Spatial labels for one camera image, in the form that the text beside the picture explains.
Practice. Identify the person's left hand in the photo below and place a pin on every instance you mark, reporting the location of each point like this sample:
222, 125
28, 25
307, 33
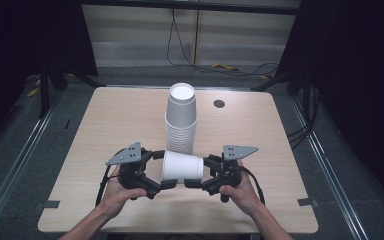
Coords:
115, 196

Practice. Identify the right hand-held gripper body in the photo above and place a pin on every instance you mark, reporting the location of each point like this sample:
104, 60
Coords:
230, 173

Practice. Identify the grey tape strip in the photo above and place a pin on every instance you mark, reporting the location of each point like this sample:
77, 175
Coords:
307, 202
51, 204

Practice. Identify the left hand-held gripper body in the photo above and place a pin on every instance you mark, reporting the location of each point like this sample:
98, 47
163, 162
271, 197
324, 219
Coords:
131, 173

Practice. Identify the stack of white paper cups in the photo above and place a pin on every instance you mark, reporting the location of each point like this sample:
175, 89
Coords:
181, 126

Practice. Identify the metal floor rail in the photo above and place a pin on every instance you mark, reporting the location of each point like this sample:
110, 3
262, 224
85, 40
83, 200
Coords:
13, 168
326, 166

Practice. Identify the yellow floor tape piece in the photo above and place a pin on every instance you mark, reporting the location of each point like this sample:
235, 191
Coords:
33, 92
226, 67

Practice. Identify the black metal stand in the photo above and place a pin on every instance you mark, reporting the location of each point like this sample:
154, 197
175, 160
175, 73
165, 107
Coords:
44, 93

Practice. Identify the single white cup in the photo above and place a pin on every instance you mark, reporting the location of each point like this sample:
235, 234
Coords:
182, 166

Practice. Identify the person's right hand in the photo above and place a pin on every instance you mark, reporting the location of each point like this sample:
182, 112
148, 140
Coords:
246, 195

